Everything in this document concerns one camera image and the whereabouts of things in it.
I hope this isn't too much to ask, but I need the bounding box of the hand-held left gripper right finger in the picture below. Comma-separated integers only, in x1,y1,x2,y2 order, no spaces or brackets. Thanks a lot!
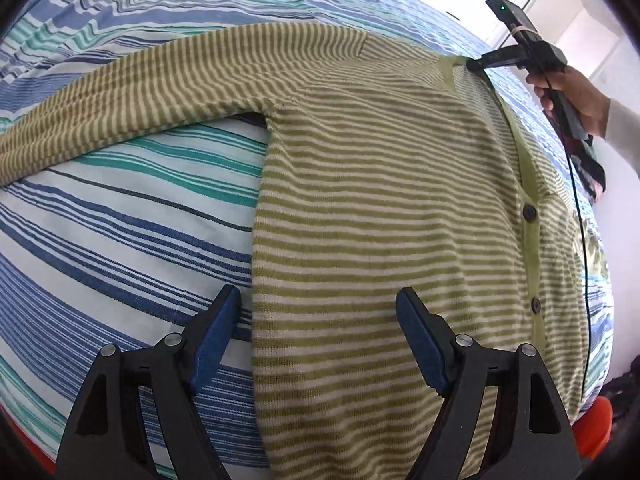
395,287,583,480

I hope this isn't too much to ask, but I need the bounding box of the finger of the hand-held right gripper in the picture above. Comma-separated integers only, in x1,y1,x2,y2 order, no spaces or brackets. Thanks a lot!
466,49,525,73

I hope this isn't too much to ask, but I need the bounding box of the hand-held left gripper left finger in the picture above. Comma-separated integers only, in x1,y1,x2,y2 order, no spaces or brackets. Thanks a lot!
55,284,243,480

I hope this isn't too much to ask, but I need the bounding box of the green striped cardigan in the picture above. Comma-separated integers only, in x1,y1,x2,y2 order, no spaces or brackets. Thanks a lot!
0,22,591,480

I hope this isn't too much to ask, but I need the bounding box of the person's right hand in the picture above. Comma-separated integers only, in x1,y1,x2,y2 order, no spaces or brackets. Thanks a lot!
525,65,613,138

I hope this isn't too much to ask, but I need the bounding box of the blue green striped bed sheet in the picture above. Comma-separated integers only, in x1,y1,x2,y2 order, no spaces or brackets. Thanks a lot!
0,0,616,480

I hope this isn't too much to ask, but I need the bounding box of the orange red plastic object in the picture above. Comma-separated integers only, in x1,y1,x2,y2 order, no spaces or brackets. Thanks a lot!
572,399,614,461

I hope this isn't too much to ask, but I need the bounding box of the thin black cable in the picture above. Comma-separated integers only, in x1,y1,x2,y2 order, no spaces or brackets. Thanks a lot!
545,72,594,402

